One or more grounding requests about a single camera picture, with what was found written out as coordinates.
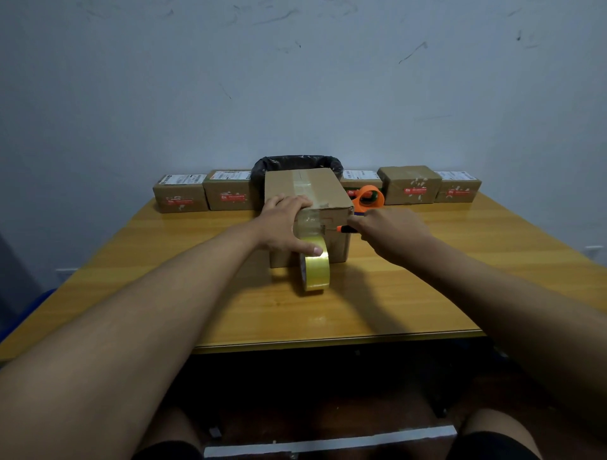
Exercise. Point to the person's leg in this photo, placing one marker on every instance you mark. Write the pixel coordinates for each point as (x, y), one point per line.
(493, 421)
(170, 426)

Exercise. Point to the person's right leg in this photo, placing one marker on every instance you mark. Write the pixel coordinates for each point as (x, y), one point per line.
(493, 421)

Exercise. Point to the person's right fingers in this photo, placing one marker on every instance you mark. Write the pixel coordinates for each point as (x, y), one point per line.
(360, 222)

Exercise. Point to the small unlabelled cardboard box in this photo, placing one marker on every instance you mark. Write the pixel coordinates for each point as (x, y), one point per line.
(410, 185)

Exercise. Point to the small labelled cardboard box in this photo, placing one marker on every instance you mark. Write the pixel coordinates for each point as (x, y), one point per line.
(228, 192)
(360, 178)
(180, 196)
(457, 188)

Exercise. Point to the white wall socket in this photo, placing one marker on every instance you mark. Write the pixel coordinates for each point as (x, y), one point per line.
(593, 251)
(65, 273)

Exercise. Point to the person's left leg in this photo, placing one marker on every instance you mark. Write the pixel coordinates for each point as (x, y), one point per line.
(170, 426)

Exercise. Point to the clear yellowish packing tape roll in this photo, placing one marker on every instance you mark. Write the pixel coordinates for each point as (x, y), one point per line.
(316, 272)

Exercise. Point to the white table crossbar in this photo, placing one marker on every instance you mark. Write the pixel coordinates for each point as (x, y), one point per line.
(332, 443)

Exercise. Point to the orange utility knife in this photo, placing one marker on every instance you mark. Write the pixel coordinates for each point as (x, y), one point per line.
(345, 229)

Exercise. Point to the orange tape dispenser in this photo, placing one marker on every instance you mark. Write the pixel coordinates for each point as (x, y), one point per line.
(369, 198)

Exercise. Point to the person's left forearm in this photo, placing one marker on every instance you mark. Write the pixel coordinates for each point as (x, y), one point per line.
(142, 331)

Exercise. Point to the black bin with bag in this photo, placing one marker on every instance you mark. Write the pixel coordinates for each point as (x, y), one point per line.
(294, 162)

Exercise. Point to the person's right forearm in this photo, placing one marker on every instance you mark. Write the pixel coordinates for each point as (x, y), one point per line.
(512, 312)

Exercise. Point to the person's right hand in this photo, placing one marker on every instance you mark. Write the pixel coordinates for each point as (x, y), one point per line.
(393, 232)

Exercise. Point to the person's left hand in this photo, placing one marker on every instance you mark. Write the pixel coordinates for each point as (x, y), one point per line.
(275, 227)

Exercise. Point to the person's left thumb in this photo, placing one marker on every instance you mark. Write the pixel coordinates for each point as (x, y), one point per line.
(306, 247)

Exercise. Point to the large taped cardboard box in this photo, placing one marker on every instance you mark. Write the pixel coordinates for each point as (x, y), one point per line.
(308, 187)

